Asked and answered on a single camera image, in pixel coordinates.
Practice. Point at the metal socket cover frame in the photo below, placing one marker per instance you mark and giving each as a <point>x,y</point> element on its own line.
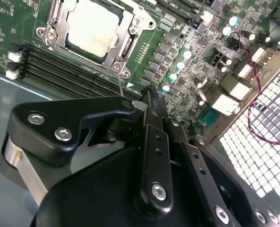
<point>61,35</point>

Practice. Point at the silver CPU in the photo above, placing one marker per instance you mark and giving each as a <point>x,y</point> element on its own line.
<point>92,30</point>

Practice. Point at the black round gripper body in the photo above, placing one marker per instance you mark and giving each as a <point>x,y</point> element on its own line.
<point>95,201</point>

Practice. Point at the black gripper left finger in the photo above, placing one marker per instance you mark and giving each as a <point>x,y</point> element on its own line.
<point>41,133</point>

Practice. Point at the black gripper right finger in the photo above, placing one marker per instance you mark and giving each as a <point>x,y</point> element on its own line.
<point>201,166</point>

